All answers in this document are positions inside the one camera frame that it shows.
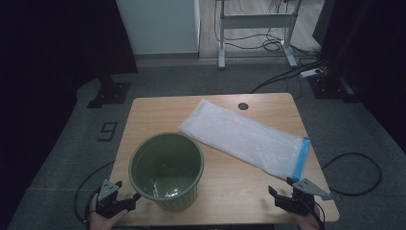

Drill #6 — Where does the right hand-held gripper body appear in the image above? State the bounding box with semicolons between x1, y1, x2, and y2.
275;177;335;216

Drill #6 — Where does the black looped floor cable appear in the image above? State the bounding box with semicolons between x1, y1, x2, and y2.
321;152;383;196

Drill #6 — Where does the grey tape strip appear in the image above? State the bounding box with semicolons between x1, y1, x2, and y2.
320;192;339;202

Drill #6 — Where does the white metal desk frame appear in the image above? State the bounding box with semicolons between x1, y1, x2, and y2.
214;0;303;70

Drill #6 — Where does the black stand base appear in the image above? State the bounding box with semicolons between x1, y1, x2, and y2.
86;73;132;109
307;72;362;104

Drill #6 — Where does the person's right hand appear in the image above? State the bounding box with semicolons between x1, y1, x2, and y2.
291;207;322;230

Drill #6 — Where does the white bag with blue band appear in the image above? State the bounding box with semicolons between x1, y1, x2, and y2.
178;98;311;182

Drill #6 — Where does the person's left hand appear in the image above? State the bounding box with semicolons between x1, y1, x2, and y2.
88;195;129;230

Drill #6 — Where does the thick black floor cable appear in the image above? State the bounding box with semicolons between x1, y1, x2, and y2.
249;58;327;95

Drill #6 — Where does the tangle of thin black cables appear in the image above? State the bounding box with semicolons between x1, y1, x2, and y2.
213;0;322;58

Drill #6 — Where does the white cabinet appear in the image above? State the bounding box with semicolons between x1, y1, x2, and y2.
115;0;201;56

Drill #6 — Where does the white power strip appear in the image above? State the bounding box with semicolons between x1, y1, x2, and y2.
300;67;326;79

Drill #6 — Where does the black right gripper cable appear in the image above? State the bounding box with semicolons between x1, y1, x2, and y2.
301;199;327;230

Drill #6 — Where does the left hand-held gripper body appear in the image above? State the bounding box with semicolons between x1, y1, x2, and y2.
95;179;131;219

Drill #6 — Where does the green plastic bin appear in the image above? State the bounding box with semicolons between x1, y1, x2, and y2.
128;131;205;213

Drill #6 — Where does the dark curtain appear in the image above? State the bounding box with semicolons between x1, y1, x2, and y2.
0;0;139;224
312;0;406;154

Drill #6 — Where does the black floor tape mark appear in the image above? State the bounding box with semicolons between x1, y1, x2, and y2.
97;121;119;143

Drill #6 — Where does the black curved floor cable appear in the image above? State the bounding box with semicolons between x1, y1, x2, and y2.
73;160;115;223

